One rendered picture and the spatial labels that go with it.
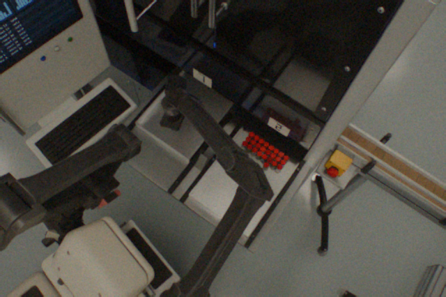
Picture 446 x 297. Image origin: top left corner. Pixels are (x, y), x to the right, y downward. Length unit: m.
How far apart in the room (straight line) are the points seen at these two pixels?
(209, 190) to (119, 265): 0.61
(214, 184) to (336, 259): 1.16
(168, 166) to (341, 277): 1.32
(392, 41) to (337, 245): 1.72
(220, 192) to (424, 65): 2.12
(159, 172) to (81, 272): 0.65
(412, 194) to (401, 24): 0.88
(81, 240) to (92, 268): 0.07
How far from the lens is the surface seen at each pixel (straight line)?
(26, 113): 1.76
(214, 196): 1.52
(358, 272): 2.52
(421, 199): 1.67
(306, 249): 2.44
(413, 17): 0.89
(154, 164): 1.57
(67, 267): 1.06
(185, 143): 1.59
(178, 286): 1.04
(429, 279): 2.09
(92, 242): 1.02
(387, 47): 0.97
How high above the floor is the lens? 2.35
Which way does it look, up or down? 68 degrees down
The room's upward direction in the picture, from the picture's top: 8 degrees clockwise
